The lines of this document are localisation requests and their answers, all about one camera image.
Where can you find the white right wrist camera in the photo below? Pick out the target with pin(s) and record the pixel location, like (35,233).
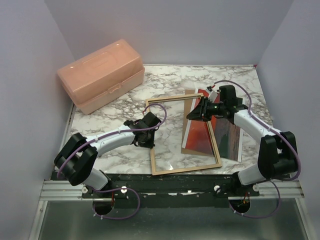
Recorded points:
(212,94)

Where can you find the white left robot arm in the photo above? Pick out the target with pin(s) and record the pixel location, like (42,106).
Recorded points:
(75,161)

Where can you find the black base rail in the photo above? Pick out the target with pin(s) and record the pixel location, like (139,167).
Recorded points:
(169,191)

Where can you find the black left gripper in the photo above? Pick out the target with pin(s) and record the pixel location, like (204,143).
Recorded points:
(151,144)

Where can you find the pink plastic storage box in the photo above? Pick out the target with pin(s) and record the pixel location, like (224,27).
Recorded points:
(102,76)

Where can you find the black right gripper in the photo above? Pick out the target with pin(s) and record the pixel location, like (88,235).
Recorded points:
(200,111)

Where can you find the wooden picture frame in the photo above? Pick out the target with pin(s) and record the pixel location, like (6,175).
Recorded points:
(218,162)

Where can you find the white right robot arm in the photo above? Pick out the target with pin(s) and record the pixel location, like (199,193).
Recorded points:
(277,156)

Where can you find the brown cardboard backing board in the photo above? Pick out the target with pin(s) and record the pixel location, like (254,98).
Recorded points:
(186,130)

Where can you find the aluminium extrusion rail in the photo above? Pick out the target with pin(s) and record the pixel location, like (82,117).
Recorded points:
(60,190)

